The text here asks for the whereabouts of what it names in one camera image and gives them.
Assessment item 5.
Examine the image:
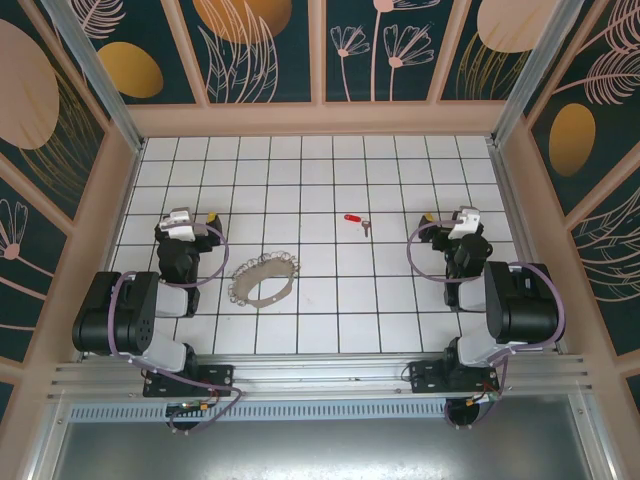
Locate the grey metal sheet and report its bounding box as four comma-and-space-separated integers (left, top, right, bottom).
29, 417, 616, 480

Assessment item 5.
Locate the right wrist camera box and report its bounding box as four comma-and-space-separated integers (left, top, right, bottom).
446, 206, 482, 242

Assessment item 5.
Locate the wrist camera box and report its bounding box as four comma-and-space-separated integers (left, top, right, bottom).
158, 207, 197, 240
446, 206, 482, 242

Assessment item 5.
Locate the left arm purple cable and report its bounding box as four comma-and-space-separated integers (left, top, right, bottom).
107, 222, 245, 435

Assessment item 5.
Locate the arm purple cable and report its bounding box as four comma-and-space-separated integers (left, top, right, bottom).
107, 222, 245, 435
406, 221, 567, 432

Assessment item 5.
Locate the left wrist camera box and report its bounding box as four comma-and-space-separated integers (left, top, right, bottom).
158, 207, 197, 240

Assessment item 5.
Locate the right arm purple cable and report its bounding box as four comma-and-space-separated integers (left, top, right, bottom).
406, 221, 567, 432

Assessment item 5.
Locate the aluminium side rail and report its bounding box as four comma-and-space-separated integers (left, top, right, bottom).
488, 142, 570, 354

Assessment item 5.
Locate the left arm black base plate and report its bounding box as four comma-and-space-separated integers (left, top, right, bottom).
142, 363, 236, 399

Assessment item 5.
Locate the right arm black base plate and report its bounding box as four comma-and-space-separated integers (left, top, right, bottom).
408, 360, 501, 397

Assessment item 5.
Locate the wired connector board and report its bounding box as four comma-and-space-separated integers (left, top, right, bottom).
167, 399, 217, 419
464, 389, 501, 407

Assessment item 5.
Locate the aluminium frame post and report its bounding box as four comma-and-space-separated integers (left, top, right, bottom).
489, 0, 587, 147
42, 0, 147, 154

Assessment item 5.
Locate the aluminium mounting rail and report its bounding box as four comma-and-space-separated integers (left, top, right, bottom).
47, 352, 596, 402

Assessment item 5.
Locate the grey slotted cable duct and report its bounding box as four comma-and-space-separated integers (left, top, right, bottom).
67, 402, 454, 424

